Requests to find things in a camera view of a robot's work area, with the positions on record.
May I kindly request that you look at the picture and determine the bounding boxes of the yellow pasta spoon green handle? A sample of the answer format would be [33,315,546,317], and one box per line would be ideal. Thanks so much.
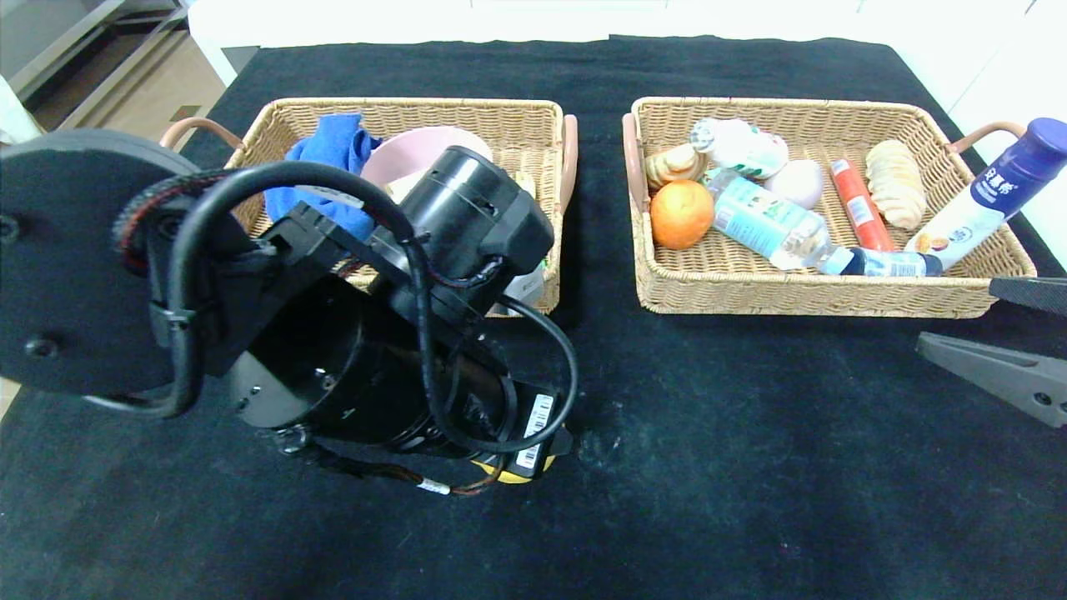
[510,169,549,276]

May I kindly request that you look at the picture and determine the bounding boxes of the yellow pear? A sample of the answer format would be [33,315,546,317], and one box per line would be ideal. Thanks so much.
[471,425,569,485]

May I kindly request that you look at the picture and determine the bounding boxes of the clear water bottle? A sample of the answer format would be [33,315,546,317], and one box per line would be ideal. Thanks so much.
[704,167,853,276]

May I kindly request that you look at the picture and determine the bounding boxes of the blue cloth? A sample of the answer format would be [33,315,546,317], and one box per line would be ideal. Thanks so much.
[264,114,383,243]

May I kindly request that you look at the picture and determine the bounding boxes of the white milk drink bottle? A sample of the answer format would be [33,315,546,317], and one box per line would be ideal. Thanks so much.
[690,118,789,180]

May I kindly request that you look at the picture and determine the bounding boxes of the white bottle blue cap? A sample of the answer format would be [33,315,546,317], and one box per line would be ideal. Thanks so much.
[904,117,1067,272]

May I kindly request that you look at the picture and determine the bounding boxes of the orange fruit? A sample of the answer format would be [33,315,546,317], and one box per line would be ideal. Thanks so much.
[649,179,715,251]

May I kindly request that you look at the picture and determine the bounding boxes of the golden bread bun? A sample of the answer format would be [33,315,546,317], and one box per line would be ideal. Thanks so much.
[644,143,709,191]

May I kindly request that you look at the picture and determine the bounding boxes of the pink bowl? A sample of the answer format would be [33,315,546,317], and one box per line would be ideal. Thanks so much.
[360,127,493,188]

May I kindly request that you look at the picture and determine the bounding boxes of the pale pink egg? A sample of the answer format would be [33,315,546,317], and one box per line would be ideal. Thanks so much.
[763,160,824,209]

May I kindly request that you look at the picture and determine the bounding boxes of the black table cloth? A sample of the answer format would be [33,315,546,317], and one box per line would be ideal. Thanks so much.
[0,35,1067,600]

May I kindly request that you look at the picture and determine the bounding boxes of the orange sausage stick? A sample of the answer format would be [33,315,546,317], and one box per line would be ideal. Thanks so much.
[830,158,896,253]

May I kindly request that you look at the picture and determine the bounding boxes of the white counter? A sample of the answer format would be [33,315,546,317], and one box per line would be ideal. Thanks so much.
[190,0,868,88]

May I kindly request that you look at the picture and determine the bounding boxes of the beige ridged bread roll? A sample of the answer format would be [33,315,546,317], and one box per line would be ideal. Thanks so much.
[864,140,927,231]

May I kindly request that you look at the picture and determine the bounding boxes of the white hanging cloth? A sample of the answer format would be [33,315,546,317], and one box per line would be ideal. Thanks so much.
[0,75,41,144]

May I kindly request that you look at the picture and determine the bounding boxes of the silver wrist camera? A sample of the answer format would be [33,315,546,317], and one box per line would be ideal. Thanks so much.
[500,265,549,311]

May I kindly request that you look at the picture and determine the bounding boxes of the wicker basket pink handles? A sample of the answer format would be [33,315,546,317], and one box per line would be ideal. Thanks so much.
[623,96,1039,318]
[158,97,579,318]

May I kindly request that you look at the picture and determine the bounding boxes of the thick black camera cable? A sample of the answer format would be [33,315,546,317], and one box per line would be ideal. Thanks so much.
[83,161,580,455]

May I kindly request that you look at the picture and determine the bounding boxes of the metal shelf frame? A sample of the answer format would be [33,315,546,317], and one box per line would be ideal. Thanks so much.
[0,0,201,118]

